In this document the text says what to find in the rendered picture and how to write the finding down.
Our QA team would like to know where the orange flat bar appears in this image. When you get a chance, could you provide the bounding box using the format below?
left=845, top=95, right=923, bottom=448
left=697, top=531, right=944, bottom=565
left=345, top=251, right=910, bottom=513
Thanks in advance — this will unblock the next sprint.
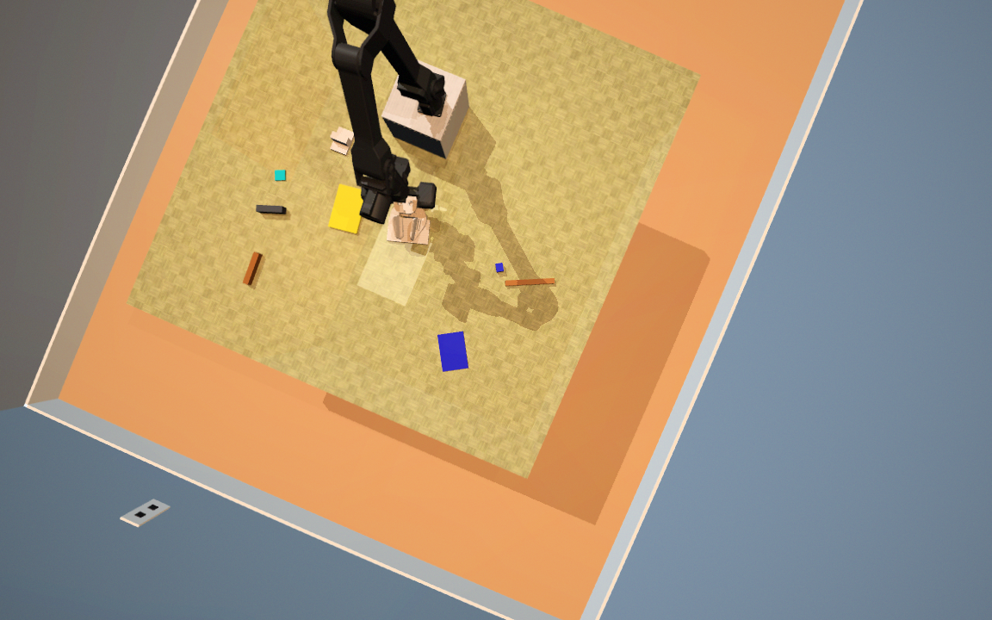
left=505, top=278, right=555, bottom=286

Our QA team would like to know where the blue rectangular plate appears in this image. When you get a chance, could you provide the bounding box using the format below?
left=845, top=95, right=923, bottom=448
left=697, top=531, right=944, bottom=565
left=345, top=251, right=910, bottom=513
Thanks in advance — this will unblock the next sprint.
left=437, top=332, right=468, bottom=372

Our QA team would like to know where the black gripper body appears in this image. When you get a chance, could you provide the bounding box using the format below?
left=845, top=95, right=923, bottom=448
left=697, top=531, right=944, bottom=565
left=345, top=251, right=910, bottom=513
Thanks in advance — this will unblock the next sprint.
left=361, top=172, right=437, bottom=209

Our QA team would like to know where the yellow flat plate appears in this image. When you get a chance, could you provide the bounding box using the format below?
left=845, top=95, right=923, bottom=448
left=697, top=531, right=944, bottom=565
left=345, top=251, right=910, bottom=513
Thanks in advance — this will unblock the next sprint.
left=328, top=184, right=363, bottom=233

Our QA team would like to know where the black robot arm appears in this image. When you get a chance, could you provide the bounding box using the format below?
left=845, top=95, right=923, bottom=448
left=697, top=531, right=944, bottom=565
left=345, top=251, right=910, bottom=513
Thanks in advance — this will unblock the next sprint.
left=327, top=0, right=446, bottom=224

